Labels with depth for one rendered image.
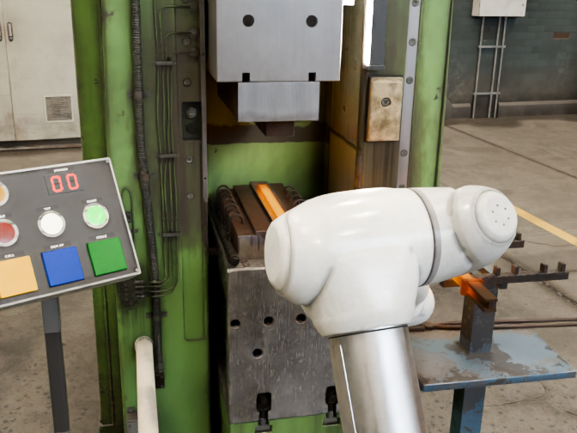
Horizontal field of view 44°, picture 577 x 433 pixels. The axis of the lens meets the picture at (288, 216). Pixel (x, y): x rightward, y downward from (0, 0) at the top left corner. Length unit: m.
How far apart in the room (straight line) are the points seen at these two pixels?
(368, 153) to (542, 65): 7.57
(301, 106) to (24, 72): 5.38
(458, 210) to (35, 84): 6.27
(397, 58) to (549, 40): 7.56
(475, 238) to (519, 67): 8.40
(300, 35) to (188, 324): 0.86
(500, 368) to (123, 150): 1.08
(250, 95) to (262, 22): 0.17
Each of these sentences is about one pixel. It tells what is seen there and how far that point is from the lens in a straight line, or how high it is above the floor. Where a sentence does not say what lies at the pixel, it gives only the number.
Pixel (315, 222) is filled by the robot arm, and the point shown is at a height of 1.33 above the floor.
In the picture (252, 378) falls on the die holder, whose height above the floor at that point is 0.60.
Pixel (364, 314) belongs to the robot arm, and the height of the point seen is 1.23.
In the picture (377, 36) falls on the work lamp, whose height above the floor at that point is 1.46.
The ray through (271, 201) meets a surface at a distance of 1.99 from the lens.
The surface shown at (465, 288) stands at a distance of 1.62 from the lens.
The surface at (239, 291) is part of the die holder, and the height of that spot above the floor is 0.85.
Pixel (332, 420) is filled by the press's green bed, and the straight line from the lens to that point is 2.07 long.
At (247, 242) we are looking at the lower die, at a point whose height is 0.96.
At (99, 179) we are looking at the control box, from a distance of 1.68.
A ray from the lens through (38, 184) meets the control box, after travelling 1.64.
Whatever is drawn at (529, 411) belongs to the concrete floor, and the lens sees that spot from 3.07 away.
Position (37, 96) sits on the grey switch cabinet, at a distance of 7.01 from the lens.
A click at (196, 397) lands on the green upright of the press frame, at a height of 0.43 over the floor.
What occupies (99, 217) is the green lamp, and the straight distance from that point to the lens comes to 1.65.
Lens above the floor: 1.61
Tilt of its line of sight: 19 degrees down
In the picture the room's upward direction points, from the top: 1 degrees clockwise
